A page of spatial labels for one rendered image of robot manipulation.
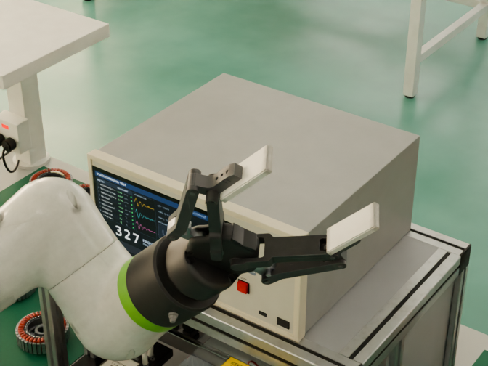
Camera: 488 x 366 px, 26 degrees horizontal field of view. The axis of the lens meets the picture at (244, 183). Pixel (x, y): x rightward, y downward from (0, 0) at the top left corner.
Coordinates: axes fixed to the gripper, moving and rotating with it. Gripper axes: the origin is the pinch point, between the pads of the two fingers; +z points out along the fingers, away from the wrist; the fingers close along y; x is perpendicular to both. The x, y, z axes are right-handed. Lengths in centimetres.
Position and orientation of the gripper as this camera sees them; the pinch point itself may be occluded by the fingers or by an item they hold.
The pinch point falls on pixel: (317, 192)
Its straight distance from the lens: 100.8
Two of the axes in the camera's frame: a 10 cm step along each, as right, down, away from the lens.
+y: 7.8, 4.0, 4.8
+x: -0.7, 8.2, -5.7
